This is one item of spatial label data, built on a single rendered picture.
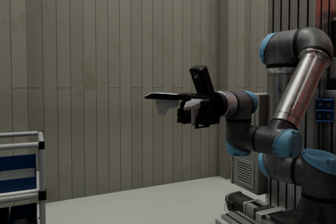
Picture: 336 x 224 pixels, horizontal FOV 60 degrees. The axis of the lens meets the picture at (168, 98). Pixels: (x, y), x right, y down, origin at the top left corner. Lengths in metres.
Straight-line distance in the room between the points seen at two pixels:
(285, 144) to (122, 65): 2.90
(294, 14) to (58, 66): 2.61
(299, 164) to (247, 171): 0.46
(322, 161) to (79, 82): 2.81
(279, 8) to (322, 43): 0.44
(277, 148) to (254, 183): 0.68
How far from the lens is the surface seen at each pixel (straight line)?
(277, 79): 1.09
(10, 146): 1.54
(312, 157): 1.05
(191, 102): 0.66
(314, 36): 1.04
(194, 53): 3.94
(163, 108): 0.77
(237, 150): 0.89
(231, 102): 0.82
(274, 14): 1.42
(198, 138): 4.01
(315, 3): 1.29
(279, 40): 1.09
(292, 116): 0.85
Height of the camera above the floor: 1.27
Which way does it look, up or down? 2 degrees down
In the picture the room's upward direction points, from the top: straight up
